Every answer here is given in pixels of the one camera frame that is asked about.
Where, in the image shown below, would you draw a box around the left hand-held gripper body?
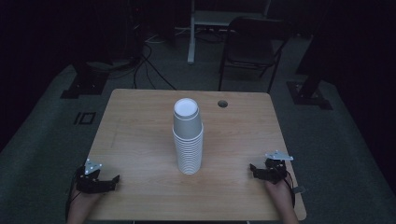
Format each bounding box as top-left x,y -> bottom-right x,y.
76,158 -> 108,194

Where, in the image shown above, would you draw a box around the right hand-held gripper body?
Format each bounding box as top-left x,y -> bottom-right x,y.
263,150 -> 294,185

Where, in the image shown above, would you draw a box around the stack of white paper cups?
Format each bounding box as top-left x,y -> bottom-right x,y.
172,97 -> 205,175

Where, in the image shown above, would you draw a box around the person's left hand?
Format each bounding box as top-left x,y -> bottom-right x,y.
69,190 -> 103,217

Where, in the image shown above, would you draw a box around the person's right hand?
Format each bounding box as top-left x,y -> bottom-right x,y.
264,179 -> 295,210

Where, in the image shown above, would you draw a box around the black folding chair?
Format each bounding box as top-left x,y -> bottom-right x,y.
218,16 -> 294,94

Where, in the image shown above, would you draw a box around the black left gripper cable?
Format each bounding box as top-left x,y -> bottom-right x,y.
64,167 -> 86,220

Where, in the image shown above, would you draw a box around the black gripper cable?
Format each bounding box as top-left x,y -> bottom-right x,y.
64,167 -> 86,220
285,171 -> 297,209

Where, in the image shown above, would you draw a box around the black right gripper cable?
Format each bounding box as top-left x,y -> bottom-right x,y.
285,171 -> 297,209

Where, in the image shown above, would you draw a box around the black stand with base plate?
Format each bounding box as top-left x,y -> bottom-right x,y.
286,0 -> 333,111
60,61 -> 110,100

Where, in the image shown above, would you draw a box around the black floor cables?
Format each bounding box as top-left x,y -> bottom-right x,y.
132,42 -> 177,91

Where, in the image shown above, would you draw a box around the white metal desk frame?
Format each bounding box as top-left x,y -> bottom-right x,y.
186,0 -> 273,65

